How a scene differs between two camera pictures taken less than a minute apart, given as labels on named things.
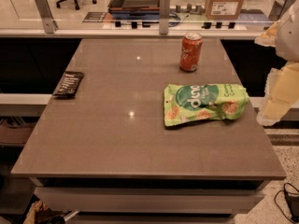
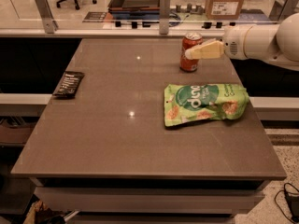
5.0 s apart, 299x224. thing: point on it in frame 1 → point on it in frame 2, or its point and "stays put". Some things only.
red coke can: (191, 50) stays put
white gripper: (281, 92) → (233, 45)
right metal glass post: (283, 3) stays put
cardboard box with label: (224, 2) stays put
